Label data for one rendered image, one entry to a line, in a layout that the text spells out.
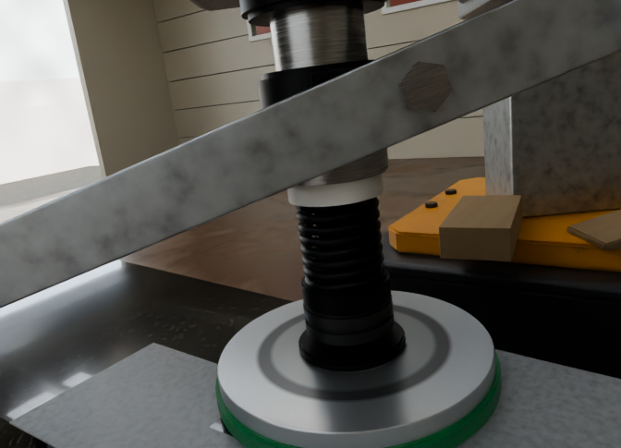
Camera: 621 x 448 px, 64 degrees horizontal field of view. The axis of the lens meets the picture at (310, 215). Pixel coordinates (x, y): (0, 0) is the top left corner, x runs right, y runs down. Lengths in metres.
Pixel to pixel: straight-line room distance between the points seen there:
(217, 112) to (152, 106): 1.21
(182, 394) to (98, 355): 0.13
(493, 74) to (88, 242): 0.27
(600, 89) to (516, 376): 0.66
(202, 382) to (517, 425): 0.24
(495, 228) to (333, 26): 0.48
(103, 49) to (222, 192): 8.66
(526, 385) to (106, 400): 0.33
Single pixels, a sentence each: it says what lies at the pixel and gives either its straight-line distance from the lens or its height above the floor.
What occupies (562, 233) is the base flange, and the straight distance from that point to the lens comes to 0.90.
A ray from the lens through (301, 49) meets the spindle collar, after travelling 0.33.
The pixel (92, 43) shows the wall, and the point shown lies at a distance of 8.86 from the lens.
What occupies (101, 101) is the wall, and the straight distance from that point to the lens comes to 8.76.
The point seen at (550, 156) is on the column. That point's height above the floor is 0.89.
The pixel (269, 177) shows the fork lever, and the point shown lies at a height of 1.00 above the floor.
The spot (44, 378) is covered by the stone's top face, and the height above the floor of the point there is 0.82.
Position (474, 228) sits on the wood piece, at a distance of 0.76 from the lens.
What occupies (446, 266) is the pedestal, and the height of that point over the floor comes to 0.74.
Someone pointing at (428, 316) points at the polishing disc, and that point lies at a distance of 0.45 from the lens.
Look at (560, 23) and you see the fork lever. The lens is 0.33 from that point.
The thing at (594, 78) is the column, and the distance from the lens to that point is 0.99.
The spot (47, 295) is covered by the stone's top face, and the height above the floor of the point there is 0.82.
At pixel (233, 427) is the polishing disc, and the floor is 0.83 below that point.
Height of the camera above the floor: 1.05
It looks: 14 degrees down
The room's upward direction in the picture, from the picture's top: 7 degrees counter-clockwise
